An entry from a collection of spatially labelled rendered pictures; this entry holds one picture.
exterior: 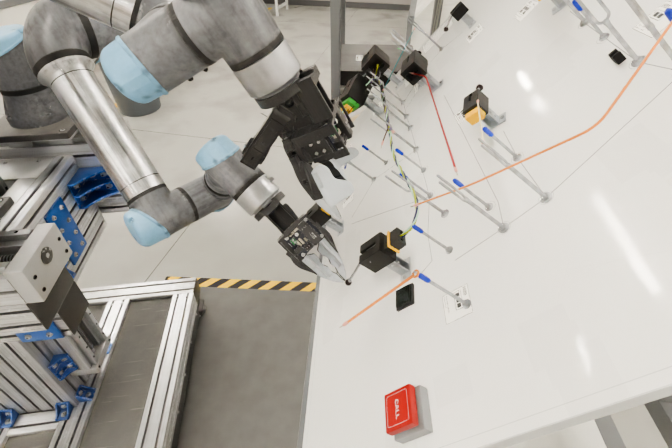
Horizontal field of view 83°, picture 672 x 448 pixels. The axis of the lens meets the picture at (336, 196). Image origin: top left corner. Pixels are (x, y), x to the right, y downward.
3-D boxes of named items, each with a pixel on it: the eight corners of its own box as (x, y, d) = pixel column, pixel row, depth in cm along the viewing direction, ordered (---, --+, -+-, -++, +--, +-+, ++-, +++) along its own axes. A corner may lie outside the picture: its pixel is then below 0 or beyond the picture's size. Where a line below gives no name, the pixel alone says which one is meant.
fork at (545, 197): (555, 198, 52) (487, 140, 47) (543, 206, 53) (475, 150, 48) (549, 189, 54) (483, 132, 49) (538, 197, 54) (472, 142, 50)
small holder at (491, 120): (505, 93, 74) (481, 70, 72) (506, 124, 69) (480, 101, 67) (485, 106, 78) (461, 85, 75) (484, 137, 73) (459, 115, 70)
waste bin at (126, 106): (117, 123, 355) (90, 55, 316) (114, 104, 387) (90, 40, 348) (168, 113, 371) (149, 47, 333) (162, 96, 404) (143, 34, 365)
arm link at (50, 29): (-21, -13, 61) (149, 246, 64) (55, -22, 67) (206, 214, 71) (-7, 31, 70) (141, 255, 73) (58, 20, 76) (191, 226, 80)
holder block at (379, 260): (376, 255, 72) (360, 245, 71) (396, 241, 69) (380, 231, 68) (375, 273, 69) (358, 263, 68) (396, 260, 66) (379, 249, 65)
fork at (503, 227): (511, 229, 55) (444, 178, 51) (501, 236, 56) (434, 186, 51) (507, 220, 57) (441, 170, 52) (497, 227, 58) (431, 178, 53)
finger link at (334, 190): (363, 220, 53) (338, 160, 50) (327, 230, 55) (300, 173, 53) (368, 210, 56) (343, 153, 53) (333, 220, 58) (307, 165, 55)
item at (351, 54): (336, 87, 151) (336, 70, 147) (340, 57, 179) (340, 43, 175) (419, 88, 149) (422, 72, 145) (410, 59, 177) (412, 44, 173)
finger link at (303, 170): (319, 202, 52) (292, 144, 50) (310, 205, 53) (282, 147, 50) (329, 189, 56) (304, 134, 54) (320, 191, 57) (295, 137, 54)
